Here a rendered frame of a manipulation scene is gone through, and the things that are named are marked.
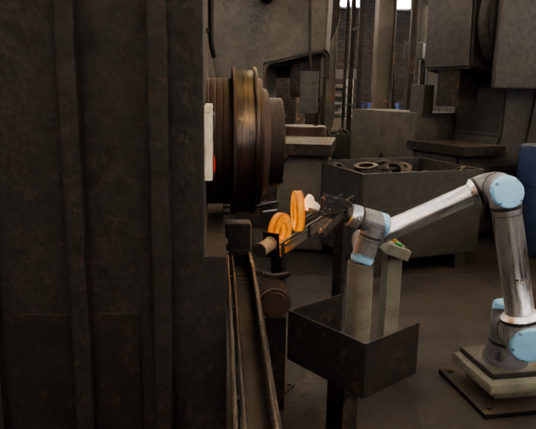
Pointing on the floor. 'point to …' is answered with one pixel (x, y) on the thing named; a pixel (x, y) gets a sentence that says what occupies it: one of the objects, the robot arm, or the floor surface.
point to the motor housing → (276, 328)
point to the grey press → (487, 81)
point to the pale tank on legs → (348, 67)
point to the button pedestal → (390, 287)
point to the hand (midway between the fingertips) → (298, 205)
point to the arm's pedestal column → (492, 408)
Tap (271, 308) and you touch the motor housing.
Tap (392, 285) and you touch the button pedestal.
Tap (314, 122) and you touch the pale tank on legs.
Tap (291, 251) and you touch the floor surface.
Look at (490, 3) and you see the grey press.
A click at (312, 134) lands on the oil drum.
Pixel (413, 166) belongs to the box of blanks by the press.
